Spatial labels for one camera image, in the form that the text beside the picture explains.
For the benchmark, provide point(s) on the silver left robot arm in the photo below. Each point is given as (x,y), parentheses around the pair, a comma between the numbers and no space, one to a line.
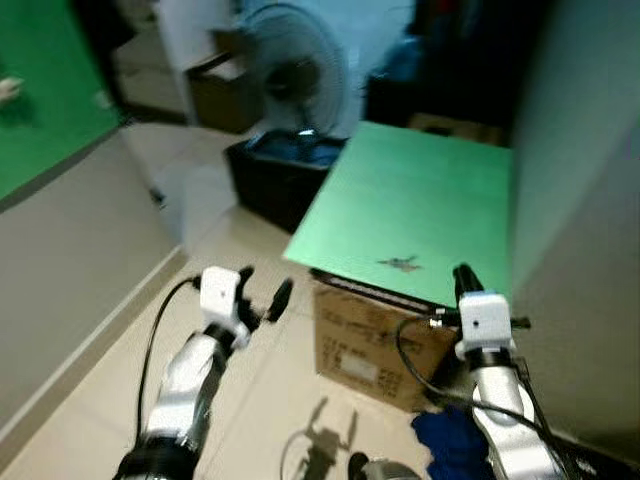
(185,385)

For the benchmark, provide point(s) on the printed cardboard box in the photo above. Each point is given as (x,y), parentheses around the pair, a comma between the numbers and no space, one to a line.
(365,345)

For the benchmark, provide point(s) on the green board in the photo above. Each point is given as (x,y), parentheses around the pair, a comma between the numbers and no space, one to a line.
(410,200)

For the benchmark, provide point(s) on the flat brown cardboard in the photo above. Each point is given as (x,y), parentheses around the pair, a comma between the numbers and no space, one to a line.
(455,128)

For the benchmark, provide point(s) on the blue cloth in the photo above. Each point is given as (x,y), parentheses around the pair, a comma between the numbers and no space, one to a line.
(450,445)

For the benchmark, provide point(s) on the standing fan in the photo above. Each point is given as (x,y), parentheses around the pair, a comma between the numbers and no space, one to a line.
(295,70)

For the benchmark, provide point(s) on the black furniture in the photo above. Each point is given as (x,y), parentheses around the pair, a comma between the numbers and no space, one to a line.
(450,60)

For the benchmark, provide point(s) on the white cabinet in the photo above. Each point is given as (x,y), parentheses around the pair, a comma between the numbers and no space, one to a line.
(190,30)

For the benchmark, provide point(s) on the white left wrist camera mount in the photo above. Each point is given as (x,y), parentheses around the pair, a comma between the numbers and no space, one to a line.
(218,290)

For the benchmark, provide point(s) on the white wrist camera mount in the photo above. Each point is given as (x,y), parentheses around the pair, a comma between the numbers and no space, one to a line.
(218,290)
(485,320)

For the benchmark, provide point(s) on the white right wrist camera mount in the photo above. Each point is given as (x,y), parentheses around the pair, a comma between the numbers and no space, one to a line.
(485,320)

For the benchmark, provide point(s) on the clear adhesive wall hook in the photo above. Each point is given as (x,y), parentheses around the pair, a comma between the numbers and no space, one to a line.
(101,98)

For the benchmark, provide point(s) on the green wall sheet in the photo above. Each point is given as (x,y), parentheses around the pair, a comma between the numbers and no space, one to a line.
(50,90)

